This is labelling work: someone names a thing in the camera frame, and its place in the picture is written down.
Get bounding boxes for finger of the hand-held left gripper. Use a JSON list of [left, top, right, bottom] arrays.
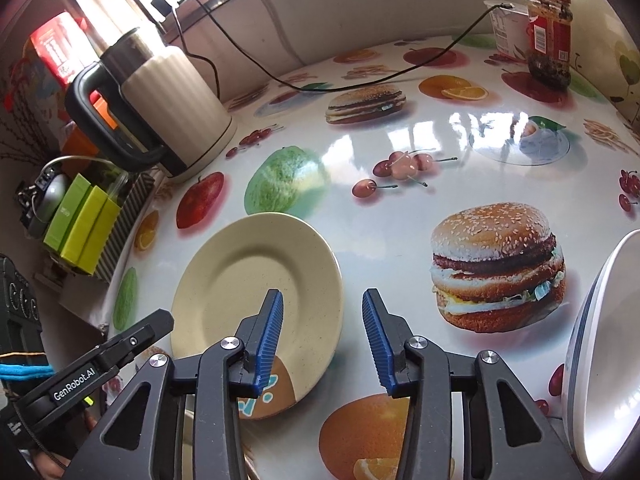
[[96, 310, 175, 379]]

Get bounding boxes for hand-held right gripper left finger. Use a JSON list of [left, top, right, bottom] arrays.
[[65, 288, 284, 480]]

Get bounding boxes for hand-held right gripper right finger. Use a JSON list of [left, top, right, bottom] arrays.
[[362, 288, 583, 480]]

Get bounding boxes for cream plate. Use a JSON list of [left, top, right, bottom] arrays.
[[171, 212, 345, 420]]

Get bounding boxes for white bowl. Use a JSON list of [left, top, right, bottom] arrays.
[[564, 229, 640, 473]]

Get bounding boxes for printed food tablecloth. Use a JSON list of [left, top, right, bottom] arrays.
[[107, 34, 640, 480]]

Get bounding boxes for green box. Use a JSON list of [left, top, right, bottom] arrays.
[[60, 185, 108, 266], [44, 174, 93, 253], [77, 199, 123, 276]]

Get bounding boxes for striped corrugated container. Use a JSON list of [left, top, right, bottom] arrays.
[[95, 172, 156, 283]]

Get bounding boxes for grey oval device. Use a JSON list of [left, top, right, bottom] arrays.
[[27, 172, 68, 236]]

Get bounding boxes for orange box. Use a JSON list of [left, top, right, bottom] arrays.
[[60, 97, 118, 166]]

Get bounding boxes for red box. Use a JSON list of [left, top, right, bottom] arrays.
[[29, 12, 91, 88]]

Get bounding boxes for white plastic cup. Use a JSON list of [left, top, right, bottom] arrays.
[[484, 0, 531, 57]]

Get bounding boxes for glass jar with red label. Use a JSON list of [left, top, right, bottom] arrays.
[[521, 0, 572, 92]]

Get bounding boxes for black cable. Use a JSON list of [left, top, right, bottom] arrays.
[[172, 0, 515, 93]]

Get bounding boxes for white cable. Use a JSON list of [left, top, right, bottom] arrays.
[[239, 0, 303, 66]]

